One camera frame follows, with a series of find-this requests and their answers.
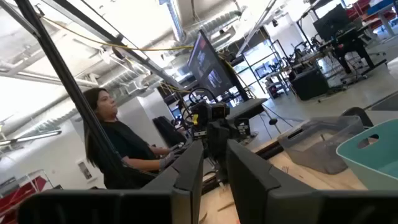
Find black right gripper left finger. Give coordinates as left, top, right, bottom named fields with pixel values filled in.
left=17, top=139, right=205, bottom=224

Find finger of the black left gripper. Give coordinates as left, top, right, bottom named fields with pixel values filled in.
left=216, top=155, right=229, bottom=183

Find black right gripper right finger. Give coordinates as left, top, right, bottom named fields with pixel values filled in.
left=226, top=139, right=398, bottom=224

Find black desk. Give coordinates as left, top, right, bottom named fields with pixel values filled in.
left=226, top=98, right=269, bottom=121

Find person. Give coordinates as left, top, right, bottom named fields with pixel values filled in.
left=82, top=87, right=187, bottom=190

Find grey translucent bin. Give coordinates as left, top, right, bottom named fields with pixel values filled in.
left=277, top=115, right=365, bottom=175

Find large black monitor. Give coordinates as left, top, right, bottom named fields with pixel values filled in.
left=187, top=29, right=249, bottom=102

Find teal plastic bin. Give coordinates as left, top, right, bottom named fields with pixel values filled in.
left=336, top=118, right=398, bottom=190

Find black cabinet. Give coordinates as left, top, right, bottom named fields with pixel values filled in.
left=289, top=67, right=330, bottom=101

